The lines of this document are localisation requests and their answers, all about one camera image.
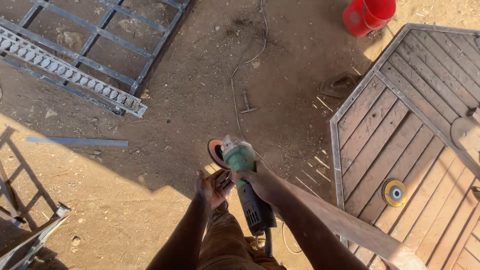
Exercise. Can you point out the red plastic bucket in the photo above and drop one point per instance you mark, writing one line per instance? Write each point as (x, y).
(356, 17)

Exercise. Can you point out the person's right hand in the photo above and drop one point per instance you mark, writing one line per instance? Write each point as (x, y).
(267, 183)

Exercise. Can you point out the round rusty metal plate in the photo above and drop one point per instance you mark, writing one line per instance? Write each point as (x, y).
(467, 133)

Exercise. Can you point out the yellow flap disc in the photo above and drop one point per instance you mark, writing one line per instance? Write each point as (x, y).
(394, 193)

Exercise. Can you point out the person's left hand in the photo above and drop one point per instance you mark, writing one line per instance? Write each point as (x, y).
(210, 189)

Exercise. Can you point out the small metal hammer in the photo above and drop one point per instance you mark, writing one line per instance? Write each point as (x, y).
(246, 103)

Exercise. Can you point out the person's brown trousers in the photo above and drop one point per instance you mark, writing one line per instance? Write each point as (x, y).
(225, 243)

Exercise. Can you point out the grey metal stand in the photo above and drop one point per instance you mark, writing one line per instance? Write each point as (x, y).
(33, 236)

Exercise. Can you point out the flat dusty stone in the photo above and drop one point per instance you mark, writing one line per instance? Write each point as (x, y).
(339, 85)

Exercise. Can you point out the green grey angle grinder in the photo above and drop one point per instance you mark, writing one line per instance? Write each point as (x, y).
(243, 159)

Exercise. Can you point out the flat grey metal bar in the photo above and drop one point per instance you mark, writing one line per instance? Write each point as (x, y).
(75, 141)

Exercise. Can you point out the grey metal gate frame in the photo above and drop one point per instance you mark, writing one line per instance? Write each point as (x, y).
(67, 71)

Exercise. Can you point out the slatted metal door panel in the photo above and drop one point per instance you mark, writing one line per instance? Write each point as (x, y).
(408, 123)

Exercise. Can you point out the scattered welding rod stubs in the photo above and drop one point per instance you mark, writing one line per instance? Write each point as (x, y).
(323, 103)

